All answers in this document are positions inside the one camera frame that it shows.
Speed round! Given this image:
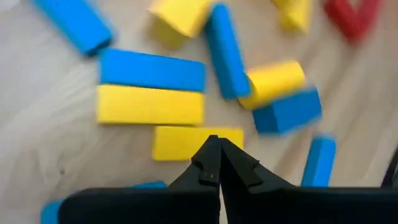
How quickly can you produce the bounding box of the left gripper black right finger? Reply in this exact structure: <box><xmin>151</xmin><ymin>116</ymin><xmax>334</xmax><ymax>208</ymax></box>
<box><xmin>220</xmin><ymin>138</ymin><xmax>299</xmax><ymax>200</ymax></box>

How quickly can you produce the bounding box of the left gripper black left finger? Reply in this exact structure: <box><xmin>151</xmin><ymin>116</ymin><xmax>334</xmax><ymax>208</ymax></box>
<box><xmin>167</xmin><ymin>134</ymin><xmax>221</xmax><ymax>191</ymax></box>

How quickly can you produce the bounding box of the yellow wooden block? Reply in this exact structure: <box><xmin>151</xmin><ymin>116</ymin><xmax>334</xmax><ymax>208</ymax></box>
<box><xmin>147</xmin><ymin>0</ymin><xmax>216</xmax><ymax>39</ymax></box>
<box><xmin>95</xmin><ymin>83</ymin><xmax>206</xmax><ymax>126</ymax></box>
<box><xmin>272</xmin><ymin>0</ymin><xmax>313</xmax><ymax>34</ymax></box>
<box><xmin>151</xmin><ymin>125</ymin><xmax>245</xmax><ymax>162</ymax></box>

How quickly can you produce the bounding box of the blue wooden block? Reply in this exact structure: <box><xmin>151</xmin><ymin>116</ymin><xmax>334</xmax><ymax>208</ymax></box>
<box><xmin>251</xmin><ymin>86</ymin><xmax>323</xmax><ymax>136</ymax></box>
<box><xmin>39</xmin><ymin>180</ymin><xmax>168</xmax><ymax>224</ymax></box>
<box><xmin>300</xmin><ymin>134</ymin><xmax>338</xmax><ymax>188</ymax></box>
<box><xmin>98</xmin><ymin>48</ymin><xmax>207</xmax><ymax>93</ymax></box>
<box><xmin>203</xmin><ymin>2</ymin><xmax>252</xmax><ymax>100</ymax></box>
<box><xmin>32</xmin><ymin>0</ymin><xmax>115</xmax><ymax>57</ymax></box>

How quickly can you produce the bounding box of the yellow wooden cylinder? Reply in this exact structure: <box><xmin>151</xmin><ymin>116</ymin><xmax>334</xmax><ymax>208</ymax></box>
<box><xmin>238</xmin><ymin>60</ymin><xmax>308</xmax><ymax>111</ymax></box>

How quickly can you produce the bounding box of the red wooden block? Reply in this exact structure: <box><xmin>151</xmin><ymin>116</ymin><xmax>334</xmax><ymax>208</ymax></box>
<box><xmin>323</xmin><ymin>0</ymin><xmax>382</xmax><ymax>44</ymax></box>

